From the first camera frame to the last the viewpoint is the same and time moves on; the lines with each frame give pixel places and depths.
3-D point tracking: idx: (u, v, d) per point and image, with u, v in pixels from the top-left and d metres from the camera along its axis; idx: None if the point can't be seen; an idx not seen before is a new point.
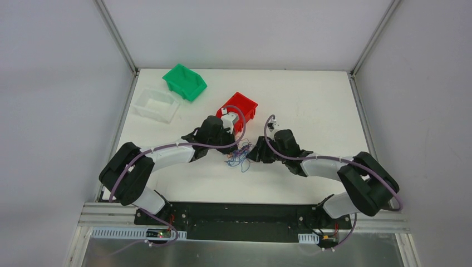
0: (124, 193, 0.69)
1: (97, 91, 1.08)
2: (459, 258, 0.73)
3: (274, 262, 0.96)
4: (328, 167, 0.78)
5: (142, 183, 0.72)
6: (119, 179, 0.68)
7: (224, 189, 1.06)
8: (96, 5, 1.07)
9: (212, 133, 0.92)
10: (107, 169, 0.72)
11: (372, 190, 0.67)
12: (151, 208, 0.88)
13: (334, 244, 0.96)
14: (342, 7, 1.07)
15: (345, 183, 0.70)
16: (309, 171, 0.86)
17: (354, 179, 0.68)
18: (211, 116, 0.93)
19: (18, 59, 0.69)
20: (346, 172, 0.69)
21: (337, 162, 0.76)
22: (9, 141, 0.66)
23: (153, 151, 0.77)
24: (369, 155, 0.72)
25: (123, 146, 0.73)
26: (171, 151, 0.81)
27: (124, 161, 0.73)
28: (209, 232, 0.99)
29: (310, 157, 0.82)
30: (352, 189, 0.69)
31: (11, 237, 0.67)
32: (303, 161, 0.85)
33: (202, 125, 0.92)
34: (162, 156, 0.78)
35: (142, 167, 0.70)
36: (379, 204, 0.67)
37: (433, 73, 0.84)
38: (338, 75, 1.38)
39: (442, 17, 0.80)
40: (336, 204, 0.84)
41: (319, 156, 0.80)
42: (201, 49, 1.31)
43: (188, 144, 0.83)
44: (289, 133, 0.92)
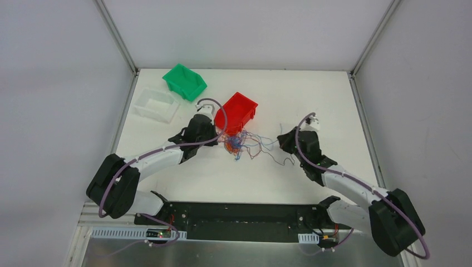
0: (114, 206, 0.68)
1: (96, 91, 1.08)
2: (459, 259, 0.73)
3: (274, 262, 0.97)
4: (354, 192, 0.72)
5: (131, 192, 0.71)
6: (106, 192, 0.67)
7: (225, 189, 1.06)
8: (96, 5, 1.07)
9: (200, 131, 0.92)
10: (94, 185, 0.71)
11: (399, 231, 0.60)
12: (150, 209, 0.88)
13: (334, 244, 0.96)
14: (342, 6, 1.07)
15: (372, 220, 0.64)
16: (330, 184, 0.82)
17: (384, 218, 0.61)
18: (197, 115, 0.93)
19: (17, 59, 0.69)
20: (378, 208, 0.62)
21: (367, 191, 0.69)
22: (9, 141, 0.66)
23: (138, 160, 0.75)
24: (404, 194, 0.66)
25: (106, 158, 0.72)
26: (157, 157, 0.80)
27: (109, 174, 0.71)
28: (209, 232, 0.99)
29: (336, 172, 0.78)
30: (379, 226, 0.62)
31: (11, 237, 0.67)
32: (326, 172, 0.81)
33: (190, 125, 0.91)
34: (148, 163, 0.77)
35: (127, 178, 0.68)
36: (404, 247, 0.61)
37: (433, 73, 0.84)
38: (338, 75, 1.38)
39: (442, 17, 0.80)
40: (344, 218, 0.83)
41: (346, 174, 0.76)
42: (201, 49, 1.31)
43: (174, 147, 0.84)
44: (314, 138, 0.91)
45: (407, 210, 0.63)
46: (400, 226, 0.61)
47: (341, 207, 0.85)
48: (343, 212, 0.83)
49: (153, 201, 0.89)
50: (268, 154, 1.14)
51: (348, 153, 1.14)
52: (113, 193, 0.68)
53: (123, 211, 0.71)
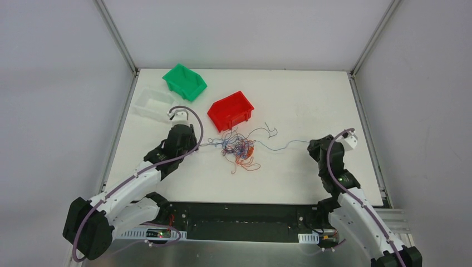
0: (89, 249, 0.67)
1: (96, 91, 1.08)
2: (458, 259, 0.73)
3: (274, 262, 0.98)
4: (368, 230, 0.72)
5: (106, 233, 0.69)
6: (77, 237, 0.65)
7: (224, 190, 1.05)
8: (96, 5, 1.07)
9: (181, 143, 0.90)
10: (67, 230, 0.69)
11: None
12: (148, 216, 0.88)
13: (334, 244, 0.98)
14: (343, 6, 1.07)
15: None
16: (343, 205, 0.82)
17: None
18: (177, 127, 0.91)
19: (18, 58, 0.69)
20: (386, 261, 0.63)
21: (383, 237, 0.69)
22: (9, 140, 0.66)
23: (106, 200, 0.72)
24: (419, 253, 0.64)
25: (72, 203, 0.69)
26: (128, 188, 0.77)
27: (79, 217, 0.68)
28: (209, 232, 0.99)
29: (357, 199, 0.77)
30: None
31: (12, 237, 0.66)
32: (345, 194, 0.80)
33: (169, 137, 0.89)
34: (117, 200, 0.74)
35: (94, 224, 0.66)
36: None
37: (434, 73, 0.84)
38: (338, 75, 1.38)
39: (442, 17, 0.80)
40: (342, 231, 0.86)
41: (367, 206, 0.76)
42: (201, 49, 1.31)
43: (148, 169, 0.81)
44: (340, 151, 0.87)
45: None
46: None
47: (342, 220, 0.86)
48: (342, 226, 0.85)
49: (149, 211, 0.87)
50: (268, 154, 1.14)
51: (349, 153, 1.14)
52: (86, 237, 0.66)
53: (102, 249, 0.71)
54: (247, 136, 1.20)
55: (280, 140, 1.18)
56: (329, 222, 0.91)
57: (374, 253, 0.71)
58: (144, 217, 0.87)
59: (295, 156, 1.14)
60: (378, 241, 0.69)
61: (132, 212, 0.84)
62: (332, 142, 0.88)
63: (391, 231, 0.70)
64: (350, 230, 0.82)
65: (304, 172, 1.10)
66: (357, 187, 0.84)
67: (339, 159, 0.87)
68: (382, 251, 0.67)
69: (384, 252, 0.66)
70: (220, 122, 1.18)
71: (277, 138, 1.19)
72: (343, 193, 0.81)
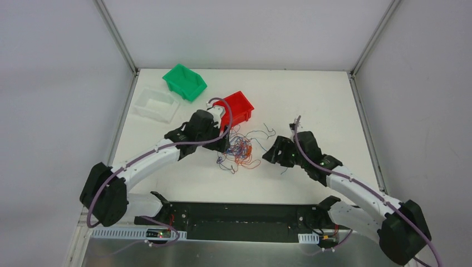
0: (105, 214, 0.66)
1: (96, 91, 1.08)
2: (458, 258, 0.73)
3: (273, 262, 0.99)
4: (365, 202, 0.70)
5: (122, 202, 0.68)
6: (94, 199, 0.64)
7: (224, 190, 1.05)
8: (96, 5, 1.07)
9: (202, 127, 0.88)
10: (83, 195, 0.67)
11: (408, 242, 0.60)
12: (150, 209, 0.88)
13: (334, 244, 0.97)
14: (343, 6, 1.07)
15: (383, 232, 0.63)
16: (334, 186, 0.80)
17: (398, 232, 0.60)
18: (200, 111, 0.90)
19: (17, 58, 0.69)
20: (392, 222, 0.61)
21: (379, 202, 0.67)
22: (9, 141, 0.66)
23: (126, 168, 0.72)
24: (417, 206, 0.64)
25: (93, 168, 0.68)
26: (148, 160, 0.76)
27: (98, 182, 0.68)
28: (209, 232, 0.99)
29: (344, 176, 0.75)
30: (390, 238, 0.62)
31: (11, 237, 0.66)
32: (332, 174, 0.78)
33: (191, 119, 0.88)
34: (137, 170, 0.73)
35: (115, 188, 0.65)
36: (411, 257, 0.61)
37: (434, 73, 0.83)
38: (338, 75, 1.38)
39: (442, 17, 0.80)
40: (348, 222, 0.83)
41: (354, 179, 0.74)
42: (201, 49, 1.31)
43: (168, 146, 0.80)
44: (311, 136, 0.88)
45: (419, 222, 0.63)
46: (408, 233, 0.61)
47: (342, 211, 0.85)
48: (347, 217, 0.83)
49: (152, 203, 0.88)
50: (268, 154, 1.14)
51: (348, 153, 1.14)
52: (103, 202, 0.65)
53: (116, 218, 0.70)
54: (245, 135, 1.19)
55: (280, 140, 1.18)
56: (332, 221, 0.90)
57: (377, 220, 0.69)
58: (147, 211, 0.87)
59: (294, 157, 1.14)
60: (377, 208, 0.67)
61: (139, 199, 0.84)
62: (296, 133, 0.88)
63: (385, 194, 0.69)
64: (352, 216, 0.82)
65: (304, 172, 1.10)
66: (340, 164, 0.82)
67: (313, 145, 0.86)
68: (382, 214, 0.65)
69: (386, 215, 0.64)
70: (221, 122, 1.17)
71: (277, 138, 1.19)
72: (329, 174, 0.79)
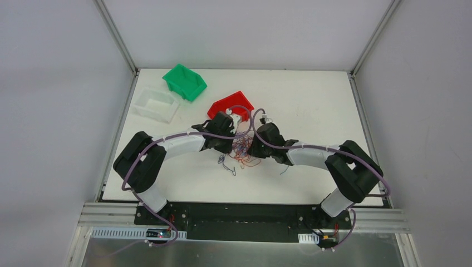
0: (139, 180, 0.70)
1: (96, 91, 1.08)
2: (458, 259, 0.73)
3: (273, 262, 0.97)
4: (314, 156, 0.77)
5: (155, 172, 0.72)
6: (133, 165, 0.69)
7: (224, 189, 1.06)
8: (96, 5, 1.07)
9: (224, 127, 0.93)
10: (121, 158, 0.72)
11: (358, 177, 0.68)
12: (156, 202, 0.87)
13: (334, 244, 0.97)
14: (342, 7, 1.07)
15: (332, 173, 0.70)
16: (296, 159, 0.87)
17: (342, 169, 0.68)
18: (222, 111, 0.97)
19: (18, 59, 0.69)
20: (333, 161, 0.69)
21: (324, 151, 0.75)
22: (9, 141, 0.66)
23: (165, 141, 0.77)
24: (354, 143, 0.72)
25: (134, 135, 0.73)
26: (183, 139, 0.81)
27: (137, 149, 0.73)
28: (209, 231, 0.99)
29: (296, 146, 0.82)
30: (339, 179, 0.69)
31: (11, 237, 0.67)
32: (290, 150, 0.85)
33: (215, 118, 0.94)
34: (172, 146, 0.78)
35: (154, 154, 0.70)
36: (365, 191, 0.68)
37: (433, 72, 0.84)
38: (338, 75, 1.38)
39: (442, 18, 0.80)
40: (335, 203, 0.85)
41: (306, 144, 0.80)
42: (201, 49, 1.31)
43: (198, 134, 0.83)
44: (270, 125, 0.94)
45: (360, 155, 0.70)
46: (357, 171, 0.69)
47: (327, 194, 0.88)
48: (332, 197, 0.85)
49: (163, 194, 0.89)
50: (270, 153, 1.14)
51: None
52: (139, 169, 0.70)
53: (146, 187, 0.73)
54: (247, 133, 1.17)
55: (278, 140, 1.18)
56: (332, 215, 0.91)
57: None
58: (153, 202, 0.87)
59: None
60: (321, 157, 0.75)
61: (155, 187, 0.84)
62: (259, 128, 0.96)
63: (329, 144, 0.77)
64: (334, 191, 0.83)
65: (304, 172, 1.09)
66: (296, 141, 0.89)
67: (274, 133, 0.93)
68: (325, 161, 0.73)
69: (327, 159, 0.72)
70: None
71: None
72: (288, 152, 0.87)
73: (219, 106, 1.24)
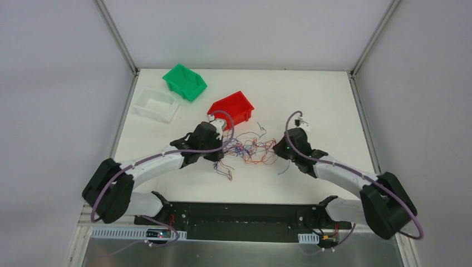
0: (107, 211, 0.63)
1: (96, 91, 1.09)
2: (458, 260, 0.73)
3: (273, 262, 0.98)
4: (345, 179, 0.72)
5: (126, 200, 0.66)
6: (100, 194, 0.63)
7: (224, 189, 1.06)
8: (96, 5, 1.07)
9: (205, 139, 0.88)
10: (89, 189, 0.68)
11: (390, 213, 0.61)
12: (151, 211, 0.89)
13: (334, 244, 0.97)
14: (342, 7, 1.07)
15: (363, 204, 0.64)
16: (320, 173, 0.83)
17: (375, 201, 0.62)
18: (204, 122, 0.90)
19: (18, 59, 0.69)
20: (368, 191, 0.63)
21: (358, 177, 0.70)
22: (9, 141, 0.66)
23: (134, 166, 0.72)
24: (394, 177, 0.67)
25: (102, 162, 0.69)
26: (155, 162, 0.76)
27: (105, 177, 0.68)
28: (209, 232, 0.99)
29: (327, 161, 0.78)
30: (370, 211, 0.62)
31: (11, 237, 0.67)
32: (318, 163, 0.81)
33: (196, 130, 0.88)
34: (143, 171, 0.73)
35: (122, 183, 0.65)
36: (397, 228, 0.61)
37: (434, 72, 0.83)
38: (338, 75, 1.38)
39: (442, 17, 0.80)
40: (343, 213, 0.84)
41: (337, 163, 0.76)
42: (201, 49, 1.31)
43: (175, 153, 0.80)
44: (299, 133, 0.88)
45: (398, 192, 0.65)
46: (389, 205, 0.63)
47: (337, 202, 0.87)
48: (342, 208, 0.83)
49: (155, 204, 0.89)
50: (270, 152, 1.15)
51: (349, 153, 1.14)
52: (106, 198, 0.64)
53: (117, 217, 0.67)
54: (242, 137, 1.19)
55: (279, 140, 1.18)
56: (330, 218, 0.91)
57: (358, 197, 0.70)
58: (148, 211, 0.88)
59: None
60: (355, 182, 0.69)
61: (142, 200, 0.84)
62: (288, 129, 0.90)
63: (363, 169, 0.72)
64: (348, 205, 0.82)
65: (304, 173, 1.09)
66: (326, 154, 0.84)
67: (301, 140, 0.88)
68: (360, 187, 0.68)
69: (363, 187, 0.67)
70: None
71: (275, 137, 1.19)
72: (315, 164, 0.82)
73: (215, 108, 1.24)
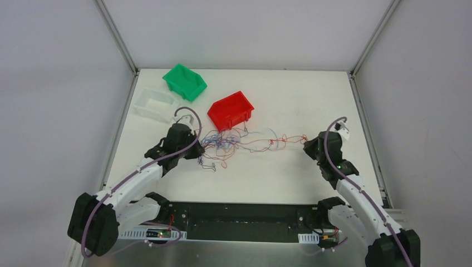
0: (97, 245, 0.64)
1: (96, 91, 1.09)
2: (458, 259, 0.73)
3: (273, 262, 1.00)
4: (367, 216, 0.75)
5: (113, 227, 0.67)
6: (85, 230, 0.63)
7: (224, 189, 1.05)
8: (96, 5, 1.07)
9: (180, 141, 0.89)
10: (72, 227, 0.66)
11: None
12: (148, 214, 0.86)
13: (334, 244, 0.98)
14: (342, 7, 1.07)
15: (373, 247, 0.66)
16: (342, 191, 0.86)
17: (386, 253, 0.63)
18: (175, 124, 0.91)
19: (18, 59, 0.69)
20: (383, 243, 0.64)
21: (380, 221, 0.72)
22: (9, 140, 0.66)
23: (112, 194, 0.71)
24: (416, 236, 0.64)
25: (77, 199, 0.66)
26: (132, 183, 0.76)
27: (85, 212, 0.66)
28: (209, 231, 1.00)
29: (355, 185, 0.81)
30: (377, 256, 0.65)
31: (11, 237, 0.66)
32: (344, 180, 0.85)
33: (168, 134, 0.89)
34: (123, 194, 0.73)
35: (103, 216, 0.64)
36: None
37: (434, 72, 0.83)
38: (338, 75, 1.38)
39: (442, 18, 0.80)
40: (342, 226, 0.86)
41: (364, 192, 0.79)
42: (201, 49, 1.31)
43: (150, 165, 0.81)
44: (335, 139, 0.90)
45: (413, 251, 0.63)
46: (397, 259, 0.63)
47: (342, 215, 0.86)
48: (343, 222, 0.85)
49: (150, 209, 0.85)
50: (270, 152, 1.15)
51: (349, 153, 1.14)
52: (94, 232, 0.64)
53: (109, 245, 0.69)
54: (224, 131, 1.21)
55: (279, 140, 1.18)
56: (329, 220, 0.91)
57: (372, 236, 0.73)
58: (146, 215, 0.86)
59: (295, 157, 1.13)
60: (375, 224, 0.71)
61: (134, 211, 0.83)
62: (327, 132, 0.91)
63: (388, 216, 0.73)
64: (348, 222, 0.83)
65: (304, 173, 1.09)
66: (356, 173, 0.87)
67: (335, 146, 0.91)
68: (378, 233, 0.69)
69: (381, 235, 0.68)
70: (220, 122, 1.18)
71: (275, 137, 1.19)
72: (340, 179, 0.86)
73: (215, 107, 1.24)
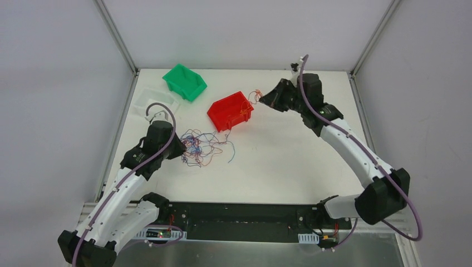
0: None
1: (96, 91, 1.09)
2: (458, 260, 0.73)
3: (273, 262, 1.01)
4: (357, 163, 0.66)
5: (105, 253, 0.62)
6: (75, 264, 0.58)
7: (226, 191, 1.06)
8: (96, 5, 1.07)
9: (162, 139, 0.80)
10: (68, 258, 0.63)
11: (380, 208, 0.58)
12: (147, 217, 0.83)
13: (334, 244, 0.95)
14: (342, 6, 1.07)
15: (365, 192, 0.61)
16: (327, 138, 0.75)
17: (379, 196, 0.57)
18: (154, 122, 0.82)
19: (18, 58, 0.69)
20: (377, 186, 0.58)
21: (371, 163, 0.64)
22: (10, 139, 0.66)
23: (91, 226, 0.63)
24: (407, 174, 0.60)
25: (59, 240, 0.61)
26: (111, 205, 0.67)
27: (72, 246, 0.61)
28: (209, 232, 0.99)
29: (342, 130, 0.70)
30: (368, 198, 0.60)
31: (12, 237, 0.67)
32: (329, 126, 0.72)
33: (148, 133, 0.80)
34: (104, 223, 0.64)
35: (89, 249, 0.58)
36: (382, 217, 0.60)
37: (434, 71, 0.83)
38: (338, 75, 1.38)
39: (442, 16, 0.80)
40: (339, 208, 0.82)
41: (351, 136, 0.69)
42: (201, 49, 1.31)
43: (128, 178, 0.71)
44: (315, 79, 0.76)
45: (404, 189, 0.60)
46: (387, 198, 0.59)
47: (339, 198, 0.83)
48: (338, 204, 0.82)
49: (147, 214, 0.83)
50: (271, 151, 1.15)
51: None
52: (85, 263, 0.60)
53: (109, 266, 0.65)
54: (195, 128, 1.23)
55: (279, 140, 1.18)
56: (329, 214, 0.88)
57: (363, 182, 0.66)
58: (144, 218, 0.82)
59: (295, 157, 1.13)
60: (366, 168, 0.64)
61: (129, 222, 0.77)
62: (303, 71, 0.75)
63: (378, 156, 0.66)
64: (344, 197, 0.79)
65: (306, 173, 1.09)
66: (340, 117, 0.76)
67: (316, 89, 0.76)
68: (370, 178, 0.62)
69: (374, 178, 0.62)
70: (220, 122, 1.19)
71: (275, 137, 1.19)
72: (326, 125, 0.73)
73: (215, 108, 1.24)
